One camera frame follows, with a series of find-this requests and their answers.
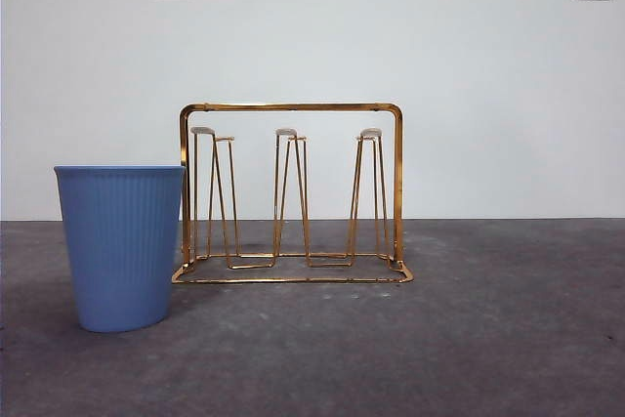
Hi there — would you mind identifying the gold wire cup rack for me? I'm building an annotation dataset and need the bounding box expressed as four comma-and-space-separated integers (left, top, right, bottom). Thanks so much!
171, 103, 416, 285

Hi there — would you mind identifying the blue ribbed plastic cup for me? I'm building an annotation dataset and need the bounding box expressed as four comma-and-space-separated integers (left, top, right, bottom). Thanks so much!
53, 165, 187, 334

